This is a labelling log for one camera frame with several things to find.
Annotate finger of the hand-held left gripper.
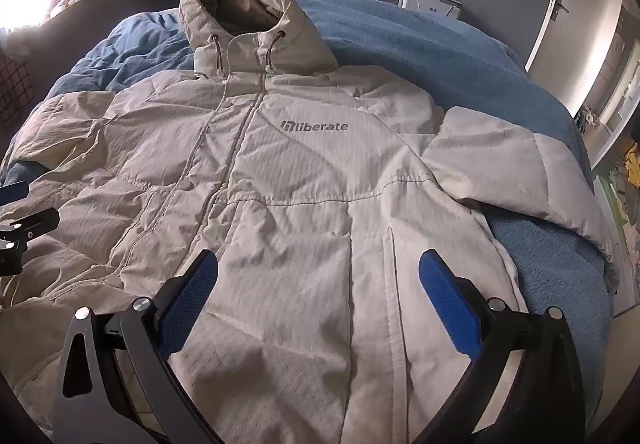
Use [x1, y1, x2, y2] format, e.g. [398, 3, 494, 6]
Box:
[0, 181, 31, 207]
[0, 207, 62, 276]

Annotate white door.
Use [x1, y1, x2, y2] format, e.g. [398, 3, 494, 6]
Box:
[524, 0, 627, 117]

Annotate blue fleece blanket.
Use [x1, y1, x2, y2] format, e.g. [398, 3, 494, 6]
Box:
[0, 0, 620, 321]

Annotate cream hooded puffer jacket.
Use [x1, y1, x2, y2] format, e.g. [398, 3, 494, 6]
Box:
[0, 0, 617, 444]

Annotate cluttered shelf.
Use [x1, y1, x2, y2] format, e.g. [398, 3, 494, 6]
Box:
[574, 99, 640, 285]

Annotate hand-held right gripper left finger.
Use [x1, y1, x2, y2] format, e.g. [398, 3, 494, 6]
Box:
[52, 249, 219, 444]

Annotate dark checkered cloth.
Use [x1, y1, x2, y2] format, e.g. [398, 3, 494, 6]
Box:
[0, 52, 27, 126]

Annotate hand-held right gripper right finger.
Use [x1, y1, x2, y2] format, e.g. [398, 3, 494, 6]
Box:
[415, 249, 587, 444]

